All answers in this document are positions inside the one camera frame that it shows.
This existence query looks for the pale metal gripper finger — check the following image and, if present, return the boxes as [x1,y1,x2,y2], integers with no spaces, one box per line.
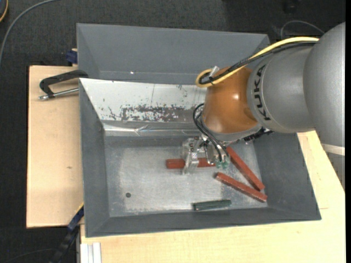
[181,139,193,161]
[182,152,200,175]

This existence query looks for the red-brown block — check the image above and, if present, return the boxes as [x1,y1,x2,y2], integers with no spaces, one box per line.
[225,146,266,192]
[214,171,268,203]
[165,158,217,170]

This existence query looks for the dark green flat block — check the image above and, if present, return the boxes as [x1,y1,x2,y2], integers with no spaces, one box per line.
[192,199,233,212]

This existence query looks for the grey metal bin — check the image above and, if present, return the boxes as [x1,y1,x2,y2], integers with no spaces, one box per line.
[76,22,322,238]

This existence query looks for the pale flat board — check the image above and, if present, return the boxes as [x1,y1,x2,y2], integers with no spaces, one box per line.
[26,65,84,228]

